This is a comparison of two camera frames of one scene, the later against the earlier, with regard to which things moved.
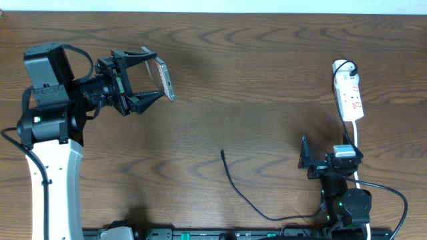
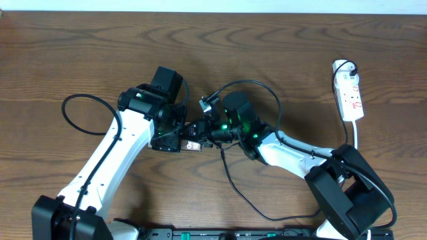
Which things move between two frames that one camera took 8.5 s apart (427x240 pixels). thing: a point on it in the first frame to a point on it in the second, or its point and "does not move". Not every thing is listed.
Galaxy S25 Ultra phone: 160,75 to 185,145
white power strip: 347,81 does not move
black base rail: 253,234 does not move
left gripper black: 122,79 to 172,143
